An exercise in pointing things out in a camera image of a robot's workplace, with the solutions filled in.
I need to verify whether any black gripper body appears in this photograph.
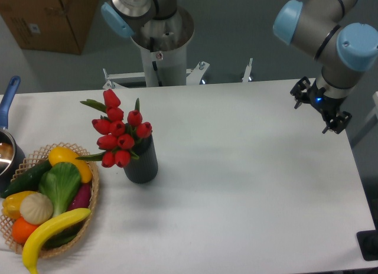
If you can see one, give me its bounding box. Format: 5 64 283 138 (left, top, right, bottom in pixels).
305 79 346 122

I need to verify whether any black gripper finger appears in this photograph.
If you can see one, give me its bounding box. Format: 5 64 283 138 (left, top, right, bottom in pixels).
321 111 352 134
290 77 311 109

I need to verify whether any red tulip bouquet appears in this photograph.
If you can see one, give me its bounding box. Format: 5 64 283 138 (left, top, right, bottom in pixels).
77 89 152 168

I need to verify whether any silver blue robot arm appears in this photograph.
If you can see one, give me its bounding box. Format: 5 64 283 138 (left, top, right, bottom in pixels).
273 0 377 134

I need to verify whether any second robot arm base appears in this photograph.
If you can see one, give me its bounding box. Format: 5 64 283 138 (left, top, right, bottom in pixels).
101 0 177 38

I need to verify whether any dark grey ribbed vase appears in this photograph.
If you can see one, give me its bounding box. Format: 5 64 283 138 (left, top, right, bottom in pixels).
124 135 158 184

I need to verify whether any purple eggplant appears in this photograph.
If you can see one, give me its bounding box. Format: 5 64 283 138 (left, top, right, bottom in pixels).
67 183 91 211

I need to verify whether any brown cardboard box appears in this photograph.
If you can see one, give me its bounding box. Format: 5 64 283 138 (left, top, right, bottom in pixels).
1 0 99 55

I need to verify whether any yellow squash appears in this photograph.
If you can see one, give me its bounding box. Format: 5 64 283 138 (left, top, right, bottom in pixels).
48 146 92 184

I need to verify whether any green lettuce leaf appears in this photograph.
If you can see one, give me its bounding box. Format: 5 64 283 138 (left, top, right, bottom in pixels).
38 162 81 217

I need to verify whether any woven wicker basket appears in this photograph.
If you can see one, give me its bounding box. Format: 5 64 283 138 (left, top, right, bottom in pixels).
1 142 100 259

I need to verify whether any green cucumber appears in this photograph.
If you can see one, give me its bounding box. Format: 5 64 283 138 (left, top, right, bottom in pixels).
1 160 52 198

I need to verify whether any white steamed bun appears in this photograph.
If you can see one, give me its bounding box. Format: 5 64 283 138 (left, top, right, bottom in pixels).
19 193 53 225

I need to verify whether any yellow bell pepper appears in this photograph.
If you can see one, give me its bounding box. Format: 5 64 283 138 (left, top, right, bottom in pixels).
2 191 36 220

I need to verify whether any orange fruit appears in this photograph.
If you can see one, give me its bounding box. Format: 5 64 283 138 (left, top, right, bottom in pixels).
12 217 39 245

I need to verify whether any yellow banana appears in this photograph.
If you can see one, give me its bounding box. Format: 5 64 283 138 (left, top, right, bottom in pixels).
22 208 92 274

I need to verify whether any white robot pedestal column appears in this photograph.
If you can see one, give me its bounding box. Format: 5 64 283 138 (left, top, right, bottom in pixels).
132 6 194 87

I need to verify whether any blue handled saucepan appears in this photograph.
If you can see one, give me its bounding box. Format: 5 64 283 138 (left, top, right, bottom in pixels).
1 76 25 192

